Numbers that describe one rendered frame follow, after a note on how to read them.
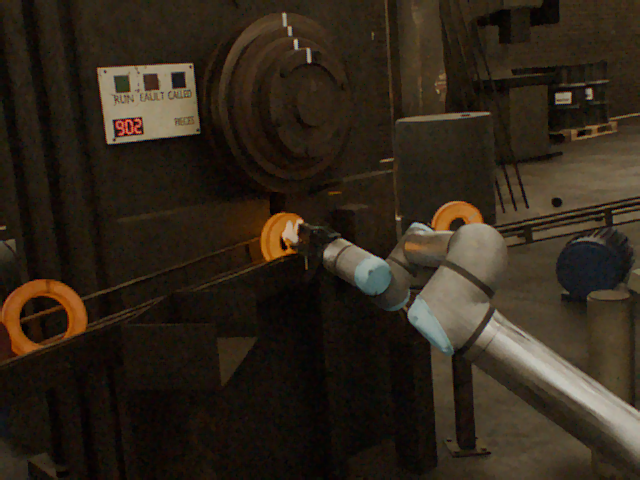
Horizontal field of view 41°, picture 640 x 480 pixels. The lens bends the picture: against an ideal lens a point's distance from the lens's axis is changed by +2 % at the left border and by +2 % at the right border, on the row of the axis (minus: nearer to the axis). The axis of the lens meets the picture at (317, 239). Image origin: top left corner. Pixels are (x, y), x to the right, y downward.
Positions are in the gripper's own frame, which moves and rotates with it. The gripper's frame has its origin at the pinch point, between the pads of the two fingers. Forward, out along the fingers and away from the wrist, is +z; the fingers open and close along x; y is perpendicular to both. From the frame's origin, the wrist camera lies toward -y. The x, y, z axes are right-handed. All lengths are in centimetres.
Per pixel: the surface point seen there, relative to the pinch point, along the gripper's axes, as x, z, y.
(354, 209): -23.3, -2.7, 4.4
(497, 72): -706, 451, -98
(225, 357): 45, -35, -7
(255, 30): 7, 11, 53
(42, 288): 69, 2, -1
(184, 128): 23.2, 17.4, 27.5
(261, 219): 3.5, 6.7, 2.5
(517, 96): -674, 395, -111
